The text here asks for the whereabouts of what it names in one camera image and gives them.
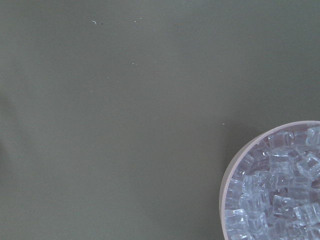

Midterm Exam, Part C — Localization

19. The pile of ice cubes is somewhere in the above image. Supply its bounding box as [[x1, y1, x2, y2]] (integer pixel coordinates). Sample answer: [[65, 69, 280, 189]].
[[225, 126, 320, 240]]

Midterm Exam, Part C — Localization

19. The pink bowl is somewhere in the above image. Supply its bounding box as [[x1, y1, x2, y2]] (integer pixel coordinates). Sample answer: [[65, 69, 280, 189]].
[[219, 120, 320, 240]]

